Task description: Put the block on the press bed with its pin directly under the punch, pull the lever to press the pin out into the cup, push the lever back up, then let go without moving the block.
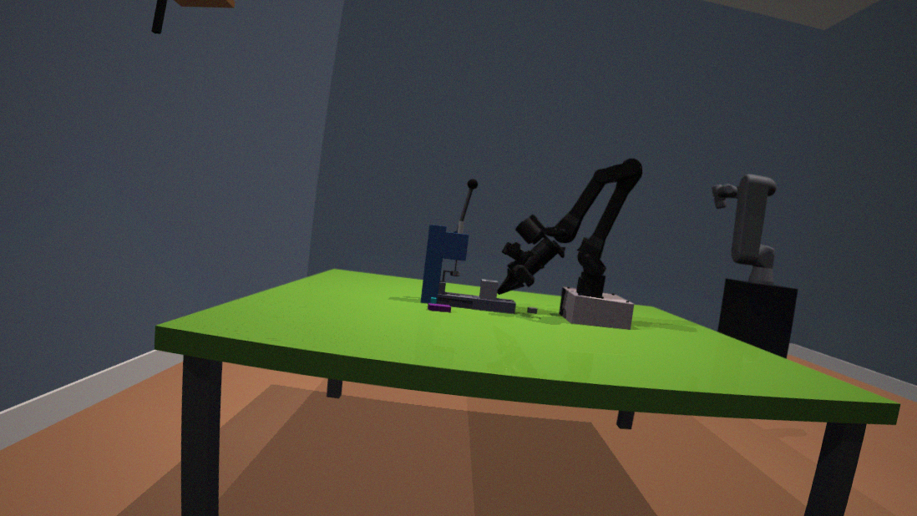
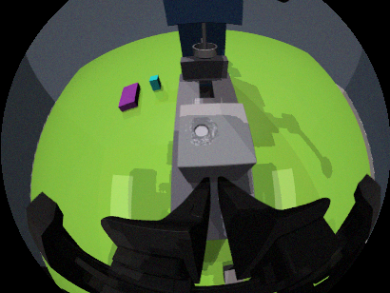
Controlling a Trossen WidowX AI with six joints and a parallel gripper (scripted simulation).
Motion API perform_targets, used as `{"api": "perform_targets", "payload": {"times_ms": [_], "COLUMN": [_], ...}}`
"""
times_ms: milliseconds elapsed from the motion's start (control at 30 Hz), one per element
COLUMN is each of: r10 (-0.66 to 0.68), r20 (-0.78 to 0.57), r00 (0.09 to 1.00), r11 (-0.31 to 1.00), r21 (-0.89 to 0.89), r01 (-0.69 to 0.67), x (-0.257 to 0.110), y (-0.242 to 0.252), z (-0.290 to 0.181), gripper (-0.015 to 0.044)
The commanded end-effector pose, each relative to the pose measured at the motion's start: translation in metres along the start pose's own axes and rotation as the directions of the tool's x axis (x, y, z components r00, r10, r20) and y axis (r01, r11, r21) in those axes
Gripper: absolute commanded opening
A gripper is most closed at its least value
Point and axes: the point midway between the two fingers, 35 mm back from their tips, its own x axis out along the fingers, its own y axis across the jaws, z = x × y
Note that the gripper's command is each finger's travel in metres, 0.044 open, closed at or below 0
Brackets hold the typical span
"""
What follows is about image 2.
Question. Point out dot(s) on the purple rectangular block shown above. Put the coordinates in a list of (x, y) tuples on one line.
[(129, 97)]

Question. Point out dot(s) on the small teal block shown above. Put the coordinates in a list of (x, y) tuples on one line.
[(155, 82)]

